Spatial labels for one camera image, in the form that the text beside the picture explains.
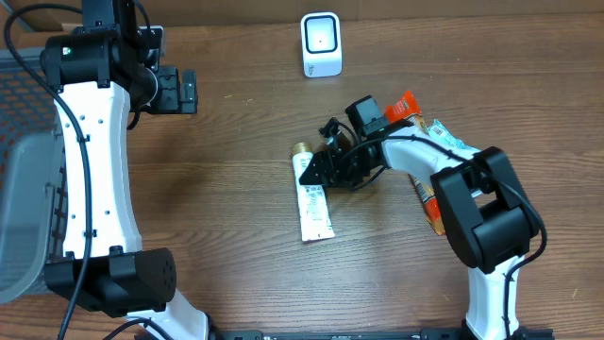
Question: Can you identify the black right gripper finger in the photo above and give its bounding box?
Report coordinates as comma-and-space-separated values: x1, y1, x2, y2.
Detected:
307, 150, 338, 170
298, 164, 331, 187

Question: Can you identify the white tube gold cap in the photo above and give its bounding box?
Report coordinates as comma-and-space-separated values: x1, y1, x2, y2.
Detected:
292, 142, 335, 242

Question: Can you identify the orange pasta package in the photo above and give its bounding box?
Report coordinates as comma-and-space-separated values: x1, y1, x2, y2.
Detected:
385, 91, 445, 236

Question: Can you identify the teal snack bar wrapper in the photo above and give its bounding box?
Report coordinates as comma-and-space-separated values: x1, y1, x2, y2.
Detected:
428, 119, 479, 153

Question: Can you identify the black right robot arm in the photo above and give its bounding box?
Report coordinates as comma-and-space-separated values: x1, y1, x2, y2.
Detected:
299, 119, 546, 339

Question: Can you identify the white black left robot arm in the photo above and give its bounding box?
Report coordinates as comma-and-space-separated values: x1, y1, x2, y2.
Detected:
41, 24, 210, 339

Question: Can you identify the white barcode scanner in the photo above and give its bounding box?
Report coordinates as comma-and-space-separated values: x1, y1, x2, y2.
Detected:
300, 11, 343, 78

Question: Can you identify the grey plastic shopping basket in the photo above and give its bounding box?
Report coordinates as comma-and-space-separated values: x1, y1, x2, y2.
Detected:
1, 50, 67, 304

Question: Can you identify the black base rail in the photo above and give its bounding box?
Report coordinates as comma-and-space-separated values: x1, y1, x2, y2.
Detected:
134, 328, 556, 340

